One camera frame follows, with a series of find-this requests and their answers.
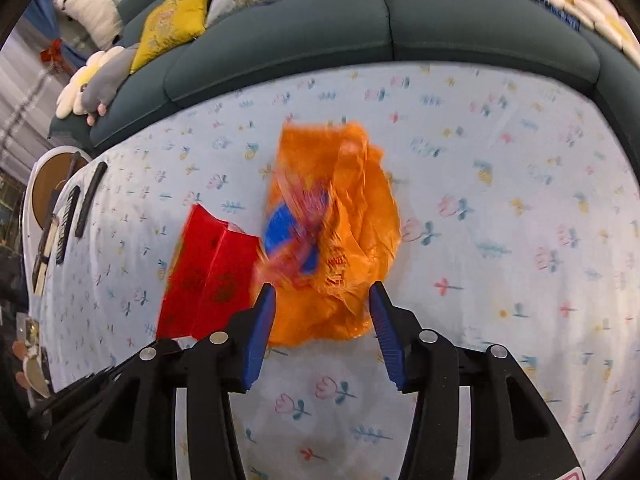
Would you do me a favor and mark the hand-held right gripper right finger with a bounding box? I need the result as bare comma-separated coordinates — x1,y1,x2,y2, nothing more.
369,281,586,480

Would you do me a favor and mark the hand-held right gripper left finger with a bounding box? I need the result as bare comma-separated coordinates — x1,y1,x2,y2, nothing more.
47,283,277,480

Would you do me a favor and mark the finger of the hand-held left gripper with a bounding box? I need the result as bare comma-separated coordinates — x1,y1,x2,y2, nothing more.
27,365,131,428

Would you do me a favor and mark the red envelope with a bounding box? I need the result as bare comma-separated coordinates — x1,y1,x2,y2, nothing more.
192,227,263,343
156,205,228,339

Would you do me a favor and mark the orange plastic bag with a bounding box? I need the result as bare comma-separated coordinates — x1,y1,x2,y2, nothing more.
252,121,402,347

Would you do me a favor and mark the black and white remote control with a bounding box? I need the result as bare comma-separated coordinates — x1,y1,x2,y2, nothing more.
31,212,58,295

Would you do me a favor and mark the floral tablecloth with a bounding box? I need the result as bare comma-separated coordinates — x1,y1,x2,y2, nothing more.
30,60,640,480

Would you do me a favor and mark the round wooden side table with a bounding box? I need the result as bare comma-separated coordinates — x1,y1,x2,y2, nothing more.
20,145,93,281

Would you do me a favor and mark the dark green sofa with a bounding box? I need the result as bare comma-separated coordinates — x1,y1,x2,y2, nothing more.
47,0,640,161

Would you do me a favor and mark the grey plush toy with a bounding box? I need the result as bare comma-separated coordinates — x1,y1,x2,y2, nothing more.
80,42,141,127

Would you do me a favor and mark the white flower cushion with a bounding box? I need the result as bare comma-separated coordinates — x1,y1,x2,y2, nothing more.
55,46,126,119

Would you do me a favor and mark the yellow pillow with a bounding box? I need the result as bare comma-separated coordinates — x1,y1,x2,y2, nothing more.
130,0,213,76

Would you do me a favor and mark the white and black plush toy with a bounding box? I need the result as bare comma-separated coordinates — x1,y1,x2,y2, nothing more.
51,0,124,51

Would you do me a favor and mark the blue knitted cloth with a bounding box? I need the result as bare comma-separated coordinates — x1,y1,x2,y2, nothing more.
522,0,583,31

